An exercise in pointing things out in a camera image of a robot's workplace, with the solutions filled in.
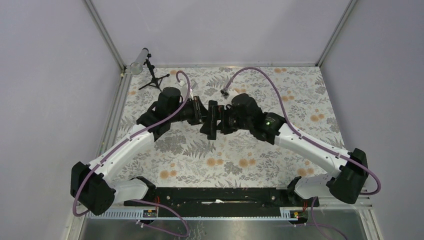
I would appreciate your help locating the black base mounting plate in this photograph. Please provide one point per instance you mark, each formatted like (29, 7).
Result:
(227, 201)

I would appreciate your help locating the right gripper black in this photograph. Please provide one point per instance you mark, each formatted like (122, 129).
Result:
(217, 112)

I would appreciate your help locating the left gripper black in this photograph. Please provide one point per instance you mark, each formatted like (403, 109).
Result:
(199, 110)

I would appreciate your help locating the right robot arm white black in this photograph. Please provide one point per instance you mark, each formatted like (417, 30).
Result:
(345, 171)

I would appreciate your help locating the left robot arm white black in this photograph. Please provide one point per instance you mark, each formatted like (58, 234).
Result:
(92, 184)

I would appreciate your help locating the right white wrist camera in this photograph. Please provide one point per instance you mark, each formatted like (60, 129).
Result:
(226, 92)

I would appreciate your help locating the small black tripod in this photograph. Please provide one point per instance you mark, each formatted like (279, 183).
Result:
(155, 82)

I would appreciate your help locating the slotted aluminium cable rail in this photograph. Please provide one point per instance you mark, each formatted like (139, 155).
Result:
(152, 213)

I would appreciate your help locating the grey cylinder tube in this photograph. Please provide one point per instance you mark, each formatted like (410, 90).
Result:
(136, 67)

